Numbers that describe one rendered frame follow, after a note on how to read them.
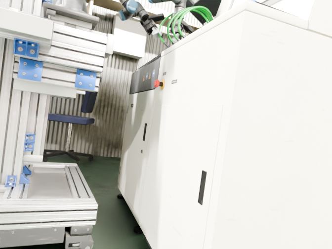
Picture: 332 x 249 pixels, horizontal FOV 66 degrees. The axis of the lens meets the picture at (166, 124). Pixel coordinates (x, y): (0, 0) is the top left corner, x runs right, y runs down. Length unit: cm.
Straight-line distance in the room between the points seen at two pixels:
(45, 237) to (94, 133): 257
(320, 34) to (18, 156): 133
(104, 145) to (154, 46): 161
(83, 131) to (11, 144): 229
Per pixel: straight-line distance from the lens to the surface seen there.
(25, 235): 123
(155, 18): 201
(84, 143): 368
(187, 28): 185
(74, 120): 299
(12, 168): 147
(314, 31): 93
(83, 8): 133
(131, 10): 191
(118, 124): 374
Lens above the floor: 64
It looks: 1 degrees down
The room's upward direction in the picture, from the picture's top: 8 degrees clockwise
